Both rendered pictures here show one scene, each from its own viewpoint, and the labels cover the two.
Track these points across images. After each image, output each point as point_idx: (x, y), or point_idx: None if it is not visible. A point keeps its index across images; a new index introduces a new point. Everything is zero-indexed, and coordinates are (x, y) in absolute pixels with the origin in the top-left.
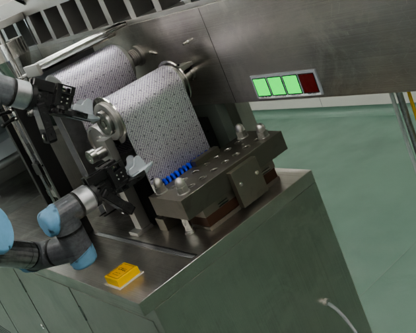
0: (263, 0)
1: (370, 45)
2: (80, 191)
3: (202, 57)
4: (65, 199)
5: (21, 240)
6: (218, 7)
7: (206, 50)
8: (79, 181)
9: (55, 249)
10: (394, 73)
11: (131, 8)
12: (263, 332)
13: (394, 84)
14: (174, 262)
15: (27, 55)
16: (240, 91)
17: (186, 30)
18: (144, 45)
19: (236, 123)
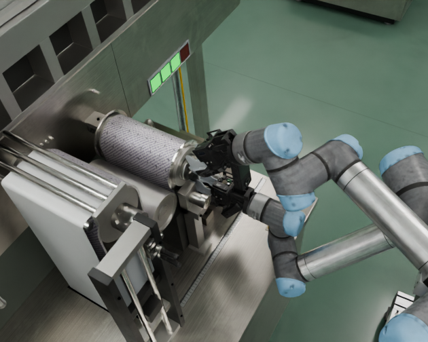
0: (164, 3)
1: (213, 1)
2: (263, 196)
3: (107, 96)
4: (278, 203)
5: (312, 250)
6: (130, 31)
7: (111, 85)
8: None
9: (294, 244)
10: (220, 13)
11: (14, 105)
12: None
13: (219, 20)
14: (268, 191)
15: None
16: (136, 102)
17: (94, 79)
18: (34, 140)
19: None
